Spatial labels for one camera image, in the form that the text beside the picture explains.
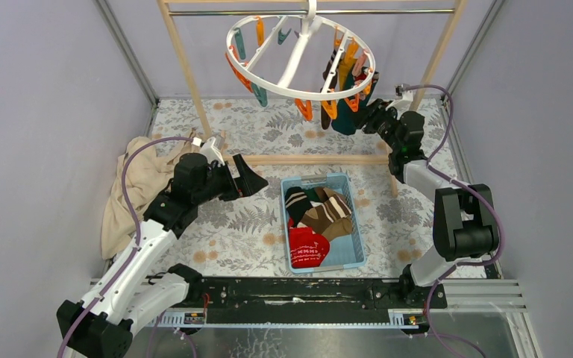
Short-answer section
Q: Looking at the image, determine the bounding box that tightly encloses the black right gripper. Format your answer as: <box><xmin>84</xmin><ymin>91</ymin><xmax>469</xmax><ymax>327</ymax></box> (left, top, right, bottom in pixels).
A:
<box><xmin>345</xmin><ymin>99</ymin><xmax>401</xmax><ymax>152</ymax></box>

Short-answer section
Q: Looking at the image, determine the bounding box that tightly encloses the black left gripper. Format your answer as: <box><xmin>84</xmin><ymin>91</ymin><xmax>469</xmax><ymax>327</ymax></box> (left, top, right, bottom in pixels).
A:
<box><xmin>193</xmin><ymin>155</ymin><xmax>269</xmax><ymax>207</ymax></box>

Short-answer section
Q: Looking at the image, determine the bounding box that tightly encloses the dark teal sock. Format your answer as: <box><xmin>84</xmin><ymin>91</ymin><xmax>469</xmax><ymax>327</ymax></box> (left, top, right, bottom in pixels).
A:
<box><xmin>331</xmin><ymin>74</ymin><xmax>381</xmax><ymax>136</ymax></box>

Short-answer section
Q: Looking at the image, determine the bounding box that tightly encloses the black sock with beige stripes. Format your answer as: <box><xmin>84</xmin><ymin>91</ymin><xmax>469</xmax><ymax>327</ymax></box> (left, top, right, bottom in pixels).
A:
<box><xmin>284</xmin><ymin>186</ymin><xmax>313</xmax><ymax>225</ymax></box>

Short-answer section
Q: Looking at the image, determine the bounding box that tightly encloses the tan brown sock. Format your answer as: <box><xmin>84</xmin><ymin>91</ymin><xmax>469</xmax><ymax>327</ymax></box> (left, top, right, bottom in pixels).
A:
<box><xmin>313</xmin><ymin>186</ymin><xmax>346</xmax><ymax>203</ymax></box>

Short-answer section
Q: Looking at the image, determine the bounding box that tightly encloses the brown striped sock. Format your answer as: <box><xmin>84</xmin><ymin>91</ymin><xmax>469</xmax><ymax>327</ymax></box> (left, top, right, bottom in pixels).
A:
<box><xmin>301</xmin><ymin>197</ymin><xmax>354</xmax><ymax>242</ymax></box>

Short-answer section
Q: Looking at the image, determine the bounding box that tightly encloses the light blue plastic basket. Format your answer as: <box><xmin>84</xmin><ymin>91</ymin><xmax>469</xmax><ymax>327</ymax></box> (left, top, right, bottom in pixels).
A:
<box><xmin>281</xmin><ymin>173</ymin><xmax>367</xmax><ymax>274</ymax></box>

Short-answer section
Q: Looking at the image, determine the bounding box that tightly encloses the red patterned sock pair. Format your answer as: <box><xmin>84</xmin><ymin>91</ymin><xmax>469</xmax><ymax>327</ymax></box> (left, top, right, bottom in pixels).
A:
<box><xmin>288</xmin><ymin>227</ymin><xmax>331</xmax><ymax>269</ymax></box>

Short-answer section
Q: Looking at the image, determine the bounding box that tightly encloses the white round clip hanger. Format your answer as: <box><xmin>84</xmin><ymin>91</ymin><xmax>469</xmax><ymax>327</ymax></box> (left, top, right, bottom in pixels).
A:
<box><xmin>225</xmin><ymin>1</ymin><xmax>376</xmax><ymax>101</ymax></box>

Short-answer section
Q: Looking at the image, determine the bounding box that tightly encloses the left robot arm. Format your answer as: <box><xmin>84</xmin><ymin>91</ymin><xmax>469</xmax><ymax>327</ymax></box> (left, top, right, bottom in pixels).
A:
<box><xmin>57</xmin><ymin>153</ymin><xmax>269</xmax><ymax>357</ymax></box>

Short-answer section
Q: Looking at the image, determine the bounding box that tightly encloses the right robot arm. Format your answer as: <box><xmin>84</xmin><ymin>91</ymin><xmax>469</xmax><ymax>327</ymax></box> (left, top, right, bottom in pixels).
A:
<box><xmin>354</xmin><ymin>99</ymin><xmax>500</xmax><ymax>307</ymax></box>

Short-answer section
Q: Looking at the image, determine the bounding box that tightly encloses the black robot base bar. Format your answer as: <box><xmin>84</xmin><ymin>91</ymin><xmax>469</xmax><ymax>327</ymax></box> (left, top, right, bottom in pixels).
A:
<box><xmin>168</xmin><ymin>264</ymin><xmax>448</xmax><ymax>324</ymax></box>

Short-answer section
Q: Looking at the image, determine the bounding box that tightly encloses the mustard yellow sock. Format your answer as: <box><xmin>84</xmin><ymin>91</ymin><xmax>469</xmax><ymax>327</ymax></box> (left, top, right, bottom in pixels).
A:
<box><xmin>338</xmin><ymin>40</ymin><xmax>360</xmax><ymax>90</ymax></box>

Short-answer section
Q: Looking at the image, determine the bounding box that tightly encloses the beige crumpled cloth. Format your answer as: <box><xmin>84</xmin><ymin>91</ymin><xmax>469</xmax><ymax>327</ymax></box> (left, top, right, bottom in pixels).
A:
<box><xmin>101</xmin><ymin>136</ymin><xmax>199</xmax><ymax>260</ymax></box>

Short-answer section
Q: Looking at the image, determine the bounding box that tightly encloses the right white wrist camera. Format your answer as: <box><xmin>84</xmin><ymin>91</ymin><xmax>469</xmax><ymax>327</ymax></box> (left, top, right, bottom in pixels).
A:
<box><xmin>386</xmin><ymin>84</ymin><xmax>413</xmax><ymax>110</ymax></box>

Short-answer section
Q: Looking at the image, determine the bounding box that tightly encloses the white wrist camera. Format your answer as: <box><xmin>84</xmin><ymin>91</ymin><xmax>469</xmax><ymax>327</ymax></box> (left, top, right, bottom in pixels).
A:
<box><xmin>192</xmin><ymin>134</ymin><xmax>225</xmax><ymax>165</ymax></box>
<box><xmin>386</xmin><ymin>84</ymin><xmax>413</xmax><ymax>110</ymax></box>

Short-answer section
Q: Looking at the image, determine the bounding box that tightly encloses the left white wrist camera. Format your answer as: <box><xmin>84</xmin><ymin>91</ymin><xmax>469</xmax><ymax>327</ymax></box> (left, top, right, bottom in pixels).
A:
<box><xmin>192</xmin><ymin>134</ymin><xmax>225</xmax><ymax>165</ymax></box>

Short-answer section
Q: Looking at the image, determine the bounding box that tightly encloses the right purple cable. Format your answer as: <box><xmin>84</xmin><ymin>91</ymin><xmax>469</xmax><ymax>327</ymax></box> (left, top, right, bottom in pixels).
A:
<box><xmin>397</xmin><ymin>84</ymin><xmax>506</xmax><ymax>358</ymax></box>

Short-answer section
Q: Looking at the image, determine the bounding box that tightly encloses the purple cable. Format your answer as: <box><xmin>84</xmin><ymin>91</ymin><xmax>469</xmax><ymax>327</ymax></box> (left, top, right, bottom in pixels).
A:
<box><xmin>56</xmin><ymin>136</ymin><xmax>201</xmax><ymax>358</ymax></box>
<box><xmin>397</xmin><ymin>84</ymin><xmax>506</xmax><ymax>358</ymax></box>

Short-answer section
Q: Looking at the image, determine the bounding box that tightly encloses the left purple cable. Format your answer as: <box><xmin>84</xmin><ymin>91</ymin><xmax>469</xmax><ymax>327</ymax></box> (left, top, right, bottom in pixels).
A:
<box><xmin>56</xmin><ymin>136</ymin><xmax>201</xmax><ymax>358</ymax></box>

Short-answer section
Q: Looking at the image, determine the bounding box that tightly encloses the wooden drying rack frame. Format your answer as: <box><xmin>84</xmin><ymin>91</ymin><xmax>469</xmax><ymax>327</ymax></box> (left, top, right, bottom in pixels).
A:
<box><xmin>157</xmin><ymin>1</ymin><xmax>465</xmax><ymax>197</ymax></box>

